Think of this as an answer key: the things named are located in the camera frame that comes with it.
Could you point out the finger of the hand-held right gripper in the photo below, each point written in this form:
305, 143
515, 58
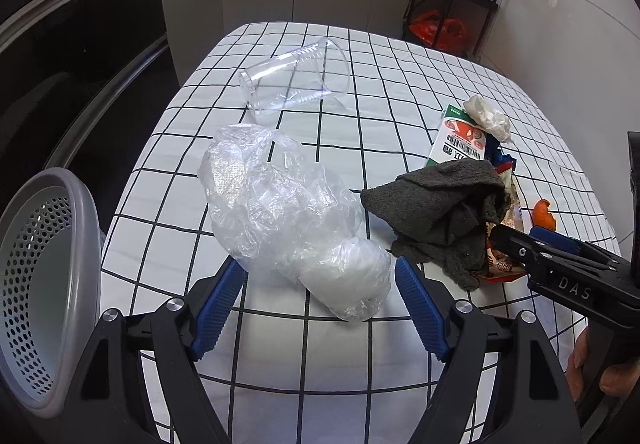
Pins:
515, 246
547, 235

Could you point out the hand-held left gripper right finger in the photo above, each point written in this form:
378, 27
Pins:
417, 309

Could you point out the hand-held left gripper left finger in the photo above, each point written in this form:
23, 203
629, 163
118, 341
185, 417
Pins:
220, 304

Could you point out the colourful snack wrapper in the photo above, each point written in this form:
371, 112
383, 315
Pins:
500, 269

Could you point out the clear plastic bag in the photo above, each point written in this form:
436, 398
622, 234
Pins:
280, 214

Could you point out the white tissue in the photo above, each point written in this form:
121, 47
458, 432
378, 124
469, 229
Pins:
487, 117

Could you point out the grey perforated bin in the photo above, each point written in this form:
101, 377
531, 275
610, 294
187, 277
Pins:
30, 249

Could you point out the clear plastic cup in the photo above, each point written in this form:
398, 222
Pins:
280, 74

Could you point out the person's right hand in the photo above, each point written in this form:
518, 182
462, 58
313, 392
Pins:
580, 364

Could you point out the orange peel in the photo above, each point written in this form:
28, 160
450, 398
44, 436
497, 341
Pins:
542, 216

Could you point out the dark grey cloth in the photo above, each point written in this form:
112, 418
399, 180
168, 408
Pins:
440, 209

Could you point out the white green carton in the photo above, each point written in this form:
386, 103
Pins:
457, 144

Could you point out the white checkered tablecloth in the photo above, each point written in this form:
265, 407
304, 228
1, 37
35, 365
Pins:
400, 74

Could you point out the orange plastic bag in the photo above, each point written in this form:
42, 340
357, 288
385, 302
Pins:
435, 29

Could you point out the black built-in oven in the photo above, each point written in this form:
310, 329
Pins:
75, 24

